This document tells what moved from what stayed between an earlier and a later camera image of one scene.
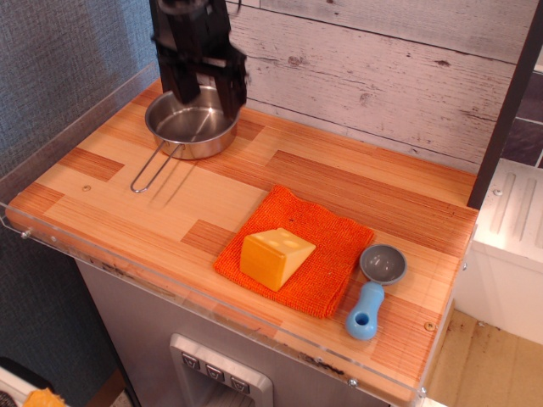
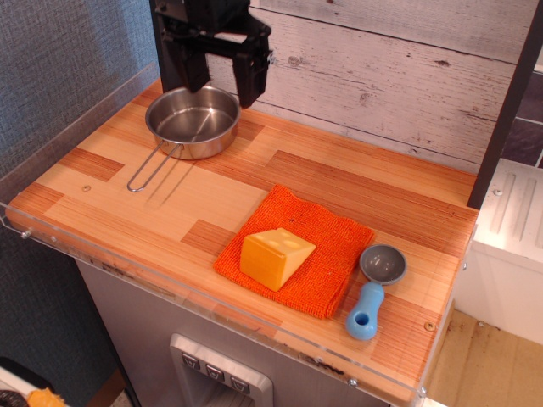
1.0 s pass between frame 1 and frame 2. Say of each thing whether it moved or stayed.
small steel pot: stayed
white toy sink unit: stayed
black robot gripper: moved
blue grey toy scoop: stayed
